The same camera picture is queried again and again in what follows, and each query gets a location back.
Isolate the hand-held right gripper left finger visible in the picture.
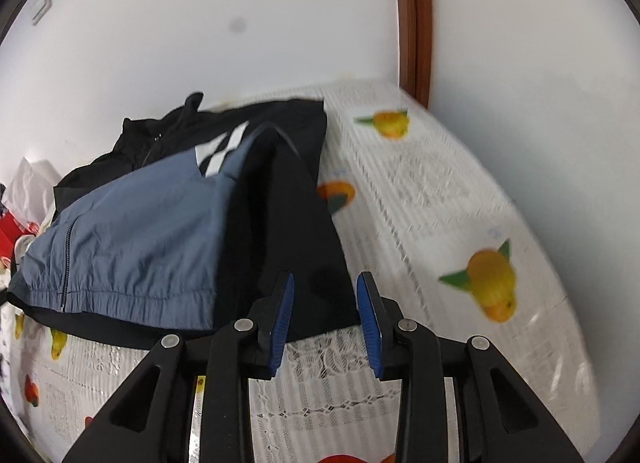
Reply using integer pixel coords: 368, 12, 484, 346
61, 270, 296, 463

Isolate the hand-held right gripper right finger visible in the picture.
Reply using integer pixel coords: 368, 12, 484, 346
355, 271, 586, 463

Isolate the black white blue zip jacket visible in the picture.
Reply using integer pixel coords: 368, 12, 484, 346
6, 92, 362, 350

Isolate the round table, fruit-print cloth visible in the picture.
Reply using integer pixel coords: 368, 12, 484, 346
0, 80, 601, 463

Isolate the red paper shopping bag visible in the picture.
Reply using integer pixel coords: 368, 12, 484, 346
0, 213, 41, 264

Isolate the white plastic shopping bag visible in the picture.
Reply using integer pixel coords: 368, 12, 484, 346
2, 156, 63, 224

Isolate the brown wooden door frame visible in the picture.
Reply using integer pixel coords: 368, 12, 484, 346
392, 0, 432, 109

